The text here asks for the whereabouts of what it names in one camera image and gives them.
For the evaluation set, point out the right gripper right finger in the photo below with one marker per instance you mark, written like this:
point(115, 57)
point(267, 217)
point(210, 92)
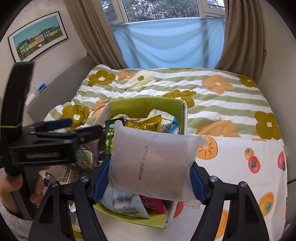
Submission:
point(245, 220)

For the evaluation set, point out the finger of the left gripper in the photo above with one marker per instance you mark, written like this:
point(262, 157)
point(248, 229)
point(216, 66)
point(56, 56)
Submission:
point(88, 134)
point(46, 126)

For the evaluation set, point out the dark green snack bag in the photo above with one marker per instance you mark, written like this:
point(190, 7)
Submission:
point(109, 134)

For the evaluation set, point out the translucent white pastry pack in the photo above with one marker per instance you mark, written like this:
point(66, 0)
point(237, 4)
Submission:
point(153, 164)

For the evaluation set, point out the gold cocoa snack bag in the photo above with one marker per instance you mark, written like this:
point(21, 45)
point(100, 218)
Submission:
point(151, 124)

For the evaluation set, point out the grey patterned snack bag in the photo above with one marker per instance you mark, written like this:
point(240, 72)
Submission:
point(124, 203)

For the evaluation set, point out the pink Lavo snack bag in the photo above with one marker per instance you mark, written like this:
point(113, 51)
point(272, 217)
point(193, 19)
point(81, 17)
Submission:
point(153, 203)

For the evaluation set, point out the blue cream snack bag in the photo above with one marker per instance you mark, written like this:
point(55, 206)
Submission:
point(169, 123)

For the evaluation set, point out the purple chips bag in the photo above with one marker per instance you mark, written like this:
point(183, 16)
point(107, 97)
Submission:
point(87, 155)

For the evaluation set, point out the white fuzzy sleeve forearm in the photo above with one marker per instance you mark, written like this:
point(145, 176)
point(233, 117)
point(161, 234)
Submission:
point(19, 227)

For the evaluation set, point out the grey headboard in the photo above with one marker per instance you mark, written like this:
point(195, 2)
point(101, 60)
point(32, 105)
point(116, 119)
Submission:
point(61, 90)

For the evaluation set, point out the white small box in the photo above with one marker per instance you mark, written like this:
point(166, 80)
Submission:
point(30, 99)

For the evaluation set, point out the green cardboard box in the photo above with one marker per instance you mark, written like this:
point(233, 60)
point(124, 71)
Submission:
point(139, 108)

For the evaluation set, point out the left brown curtain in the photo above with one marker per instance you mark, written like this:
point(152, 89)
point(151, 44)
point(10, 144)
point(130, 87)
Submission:
point(95, 33)

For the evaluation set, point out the brown curtain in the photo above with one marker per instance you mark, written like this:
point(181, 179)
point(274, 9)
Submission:
point(95, 33)
point(244, 49)

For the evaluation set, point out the framed town picture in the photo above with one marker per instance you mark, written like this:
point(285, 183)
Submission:
point(34, 38)

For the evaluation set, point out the floral striped quilt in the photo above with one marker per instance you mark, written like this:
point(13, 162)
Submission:
point(219, 103)

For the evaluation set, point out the blue window cloth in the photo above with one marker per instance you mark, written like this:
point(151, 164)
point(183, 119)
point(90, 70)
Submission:
point(171, 43)

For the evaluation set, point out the right brown curtain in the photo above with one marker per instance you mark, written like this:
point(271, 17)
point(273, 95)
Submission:
point(244, 49)

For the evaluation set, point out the white frame window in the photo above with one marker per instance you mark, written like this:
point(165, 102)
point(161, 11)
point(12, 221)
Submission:
point(129, 11)

